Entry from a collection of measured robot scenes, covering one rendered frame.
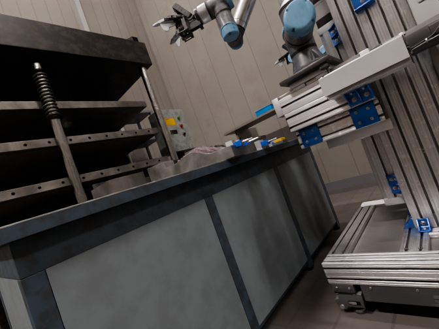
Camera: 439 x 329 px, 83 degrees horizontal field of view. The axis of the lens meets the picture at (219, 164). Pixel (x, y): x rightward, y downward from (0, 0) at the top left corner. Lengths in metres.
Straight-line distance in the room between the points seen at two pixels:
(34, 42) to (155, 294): 1.58
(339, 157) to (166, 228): 3.05
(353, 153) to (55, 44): 3.28
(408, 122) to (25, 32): 2.04
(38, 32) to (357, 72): 1.75
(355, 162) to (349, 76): 2.72
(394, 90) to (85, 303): 1.33
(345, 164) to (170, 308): 3.13
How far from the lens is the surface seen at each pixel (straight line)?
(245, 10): 1.34
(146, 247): 0.89
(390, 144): 1.31
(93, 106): 1.99
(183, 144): 2.30
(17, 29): 1.97
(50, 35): 2.02
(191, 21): 1.27
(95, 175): 1.76
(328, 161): 3.75
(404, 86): 1.29
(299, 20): 1.11
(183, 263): 0.97
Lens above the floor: 0.74
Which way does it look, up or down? 2 degrees up
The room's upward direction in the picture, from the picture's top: 20 degrees counter-clockwise
